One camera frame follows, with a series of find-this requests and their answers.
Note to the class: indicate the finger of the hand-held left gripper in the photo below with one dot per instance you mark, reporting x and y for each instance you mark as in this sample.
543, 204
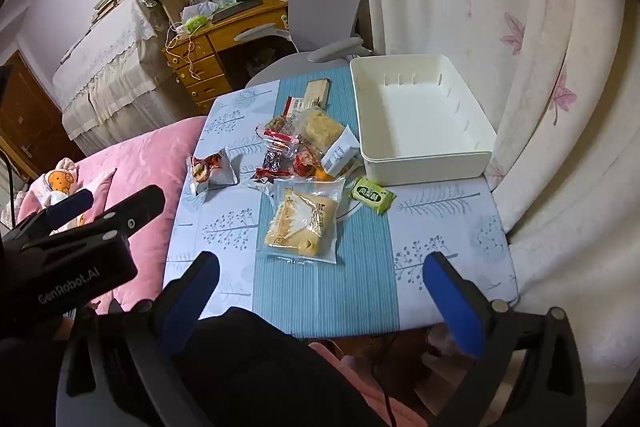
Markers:
72, 204
130, 212

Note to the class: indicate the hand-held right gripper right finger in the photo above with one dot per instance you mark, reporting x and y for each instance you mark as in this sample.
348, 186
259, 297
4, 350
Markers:
452, 302

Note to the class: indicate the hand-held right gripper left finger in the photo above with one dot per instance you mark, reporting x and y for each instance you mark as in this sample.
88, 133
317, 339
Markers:
192, 302

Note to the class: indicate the nut cluster snack packet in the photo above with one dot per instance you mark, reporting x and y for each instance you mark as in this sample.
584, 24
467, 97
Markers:
207, 169
277, 125

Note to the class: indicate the white plastic storage box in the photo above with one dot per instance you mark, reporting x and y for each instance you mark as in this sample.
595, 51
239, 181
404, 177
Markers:
420, 107

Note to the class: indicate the beige wafer bar packet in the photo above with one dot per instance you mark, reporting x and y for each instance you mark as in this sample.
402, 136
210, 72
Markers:
317, 92

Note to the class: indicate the pink blanket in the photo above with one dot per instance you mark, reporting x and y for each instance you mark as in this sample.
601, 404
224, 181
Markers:
150, 157

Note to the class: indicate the tree print tablecloth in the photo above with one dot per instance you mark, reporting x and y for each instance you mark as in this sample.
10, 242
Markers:
440, 217

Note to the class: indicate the person's dark clothing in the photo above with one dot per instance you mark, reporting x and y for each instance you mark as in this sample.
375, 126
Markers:
260, 367

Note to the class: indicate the brown wooden door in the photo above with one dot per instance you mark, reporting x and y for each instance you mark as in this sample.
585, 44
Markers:
25, 117

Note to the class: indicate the person's pink clothing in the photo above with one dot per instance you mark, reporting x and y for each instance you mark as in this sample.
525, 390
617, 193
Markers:
360, 387

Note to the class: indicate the large clear bread packet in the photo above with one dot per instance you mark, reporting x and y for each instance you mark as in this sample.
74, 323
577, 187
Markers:
300, 222

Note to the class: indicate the green snack packet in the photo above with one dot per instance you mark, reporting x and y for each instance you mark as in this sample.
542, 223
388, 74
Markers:
372, 194

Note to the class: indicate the dark red snack packet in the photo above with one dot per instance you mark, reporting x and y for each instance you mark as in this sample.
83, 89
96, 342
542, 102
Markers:
272, 162

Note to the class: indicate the white lace cover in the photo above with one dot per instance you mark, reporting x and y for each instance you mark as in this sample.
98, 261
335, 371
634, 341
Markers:
115, 57

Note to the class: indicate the wooden desk with drawers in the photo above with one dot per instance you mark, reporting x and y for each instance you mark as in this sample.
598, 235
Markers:
200, 67

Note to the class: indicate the small red snack packet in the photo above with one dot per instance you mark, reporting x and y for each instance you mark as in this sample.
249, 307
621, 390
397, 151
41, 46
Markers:
302, 164

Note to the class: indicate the orange round snack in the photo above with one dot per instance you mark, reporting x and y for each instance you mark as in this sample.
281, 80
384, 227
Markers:
322, 177

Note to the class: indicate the clear packet with white label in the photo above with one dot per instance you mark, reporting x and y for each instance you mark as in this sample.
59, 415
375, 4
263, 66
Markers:
340, 152

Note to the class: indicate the red and white snack packet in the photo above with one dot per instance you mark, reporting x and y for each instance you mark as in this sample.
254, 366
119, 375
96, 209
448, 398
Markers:
295, 104

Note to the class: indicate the green tissue pack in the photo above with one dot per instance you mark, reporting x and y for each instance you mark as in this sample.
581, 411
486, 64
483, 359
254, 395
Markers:
196, 23

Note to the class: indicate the stack of books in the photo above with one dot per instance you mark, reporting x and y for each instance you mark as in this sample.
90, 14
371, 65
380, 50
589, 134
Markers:
112, 2

